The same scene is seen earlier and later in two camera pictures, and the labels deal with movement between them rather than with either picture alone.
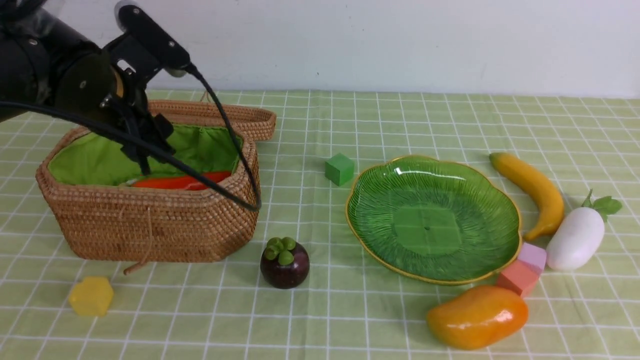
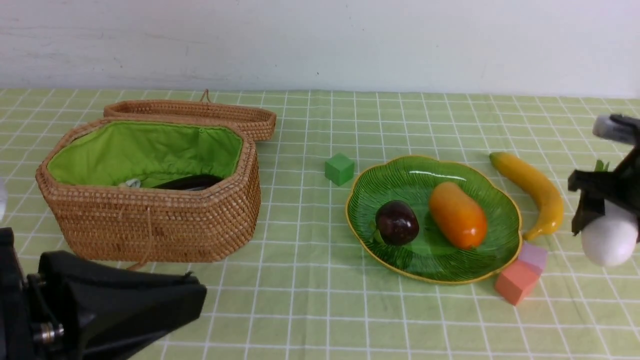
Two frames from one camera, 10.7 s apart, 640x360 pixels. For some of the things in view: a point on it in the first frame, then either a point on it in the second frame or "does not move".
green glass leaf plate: (433, 221) does not move
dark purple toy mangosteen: (285, 264) to (397, 222)
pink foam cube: (534, 255) does not move
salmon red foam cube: (519, 279) does not move
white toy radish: (576, 236) to (611, 240)
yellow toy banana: (546, 192) does not move
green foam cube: (339, 169) does not move
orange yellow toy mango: (479, 317) to (459, 217)
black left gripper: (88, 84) to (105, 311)
